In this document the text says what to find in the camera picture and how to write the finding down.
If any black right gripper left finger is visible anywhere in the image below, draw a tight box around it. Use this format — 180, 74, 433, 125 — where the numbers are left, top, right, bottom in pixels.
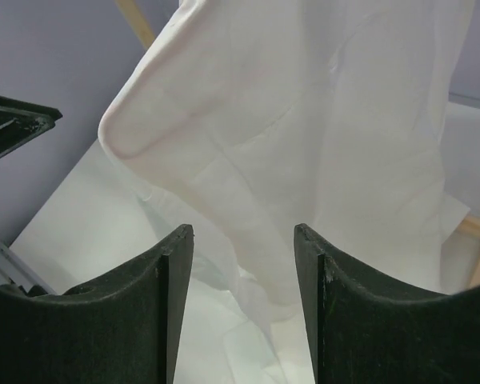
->
0, 224, 194, 383

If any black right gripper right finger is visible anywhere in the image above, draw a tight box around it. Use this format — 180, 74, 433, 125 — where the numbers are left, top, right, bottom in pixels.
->
294, 224, 480, 383

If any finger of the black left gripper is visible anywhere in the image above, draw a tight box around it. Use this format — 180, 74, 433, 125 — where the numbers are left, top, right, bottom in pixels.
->
0, 95, 62, 158

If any white dress shirt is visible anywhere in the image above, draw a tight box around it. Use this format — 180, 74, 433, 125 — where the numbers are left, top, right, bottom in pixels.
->
98, 1, 474, 383

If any wooden clothes rack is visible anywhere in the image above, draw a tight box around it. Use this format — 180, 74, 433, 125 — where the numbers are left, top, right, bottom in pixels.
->
114, 1, 480, 288

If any aluminium table rail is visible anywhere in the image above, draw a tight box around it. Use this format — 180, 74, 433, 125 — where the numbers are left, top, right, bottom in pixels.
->
0, 241, 56, 297

